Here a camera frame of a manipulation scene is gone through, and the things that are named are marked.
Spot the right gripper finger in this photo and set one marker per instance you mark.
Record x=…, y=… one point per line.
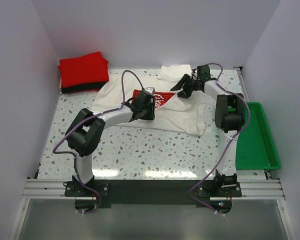
x=186, y=91
x=185, y=78

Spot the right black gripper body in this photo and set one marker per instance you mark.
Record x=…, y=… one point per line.
x=190, y=85

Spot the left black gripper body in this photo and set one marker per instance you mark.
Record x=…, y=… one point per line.
x=148, y=110

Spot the white t-shirt red print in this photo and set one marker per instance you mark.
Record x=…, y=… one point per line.
x=172, y=113

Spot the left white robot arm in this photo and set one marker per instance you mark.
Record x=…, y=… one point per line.
x=87, y=127

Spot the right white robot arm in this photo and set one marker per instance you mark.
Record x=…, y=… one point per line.
x=229, y=119

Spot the red folded t-shirt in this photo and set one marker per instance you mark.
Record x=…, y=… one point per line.
x=87, y=69

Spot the green plastic tray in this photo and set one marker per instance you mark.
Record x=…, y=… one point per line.
x=256, y=149

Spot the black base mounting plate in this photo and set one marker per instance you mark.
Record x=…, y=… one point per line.
x=100, y=193

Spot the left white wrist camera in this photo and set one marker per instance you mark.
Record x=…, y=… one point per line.
x=150, y=90

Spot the aluminium frame rail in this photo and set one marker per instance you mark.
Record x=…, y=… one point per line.
x=255, y=184

